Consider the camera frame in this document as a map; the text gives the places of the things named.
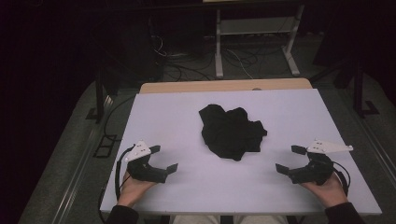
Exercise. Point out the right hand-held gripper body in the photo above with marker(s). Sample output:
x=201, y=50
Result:
x=314, y=172

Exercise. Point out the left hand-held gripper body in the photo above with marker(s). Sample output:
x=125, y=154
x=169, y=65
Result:
x=141, y=170

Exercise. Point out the black cloth garment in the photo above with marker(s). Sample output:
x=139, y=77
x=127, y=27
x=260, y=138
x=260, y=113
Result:
x=230, y=133

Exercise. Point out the person's left hand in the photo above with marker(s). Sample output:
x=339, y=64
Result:
x=132, y=189

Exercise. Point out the person's right hand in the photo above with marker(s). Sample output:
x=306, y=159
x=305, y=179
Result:
x=330, y=193

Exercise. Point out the black metal stand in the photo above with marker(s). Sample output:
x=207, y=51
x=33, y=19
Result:
x=358, y=93
x=99, y=99

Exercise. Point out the dark box on floor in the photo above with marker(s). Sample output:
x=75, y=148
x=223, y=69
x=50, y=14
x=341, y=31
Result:
x=141, y=53

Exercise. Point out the white metal stand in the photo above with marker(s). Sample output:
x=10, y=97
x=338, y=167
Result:
x=218, y=62

